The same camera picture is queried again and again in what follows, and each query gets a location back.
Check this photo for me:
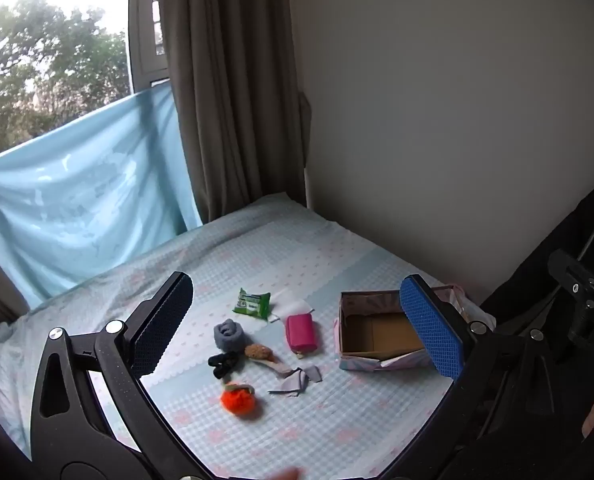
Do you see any orange plush toy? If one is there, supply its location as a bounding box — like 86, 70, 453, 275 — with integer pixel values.
220, 382, 262, 417

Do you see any grey rolled sock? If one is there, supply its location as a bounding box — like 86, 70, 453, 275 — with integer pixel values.
213, 321, 245, 353

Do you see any light blue cloth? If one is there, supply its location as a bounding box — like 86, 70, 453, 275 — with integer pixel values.
0, 80, 203, 311

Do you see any grey cloth scrap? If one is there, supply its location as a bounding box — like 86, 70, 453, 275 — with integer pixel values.
268, 362, 323, 397

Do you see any checkered bedsheet with pink bows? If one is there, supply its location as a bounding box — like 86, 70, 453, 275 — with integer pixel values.
0, 192, 498, 480

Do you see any brown plush toy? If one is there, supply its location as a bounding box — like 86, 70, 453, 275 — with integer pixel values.
244, 343, 279, 365

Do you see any pink patterned cardboard box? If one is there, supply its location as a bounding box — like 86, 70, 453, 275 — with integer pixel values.
334, 284, 495, 373

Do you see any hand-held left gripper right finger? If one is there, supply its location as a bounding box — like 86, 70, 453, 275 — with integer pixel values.
377, 274, 564, 480

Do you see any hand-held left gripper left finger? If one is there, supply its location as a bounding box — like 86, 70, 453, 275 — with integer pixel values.
30, 271, 213, 480

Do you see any window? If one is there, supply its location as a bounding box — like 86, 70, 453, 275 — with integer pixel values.
0, 0, 170, 161

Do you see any white paper tissue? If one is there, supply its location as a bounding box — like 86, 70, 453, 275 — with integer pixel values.
268, 299, 314, 323

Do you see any green snack packet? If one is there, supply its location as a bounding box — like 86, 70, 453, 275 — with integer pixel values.
232, 287, 272, 320

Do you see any pink fabric pouch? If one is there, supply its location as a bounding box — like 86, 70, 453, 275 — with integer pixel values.
285, 312, 318, 358

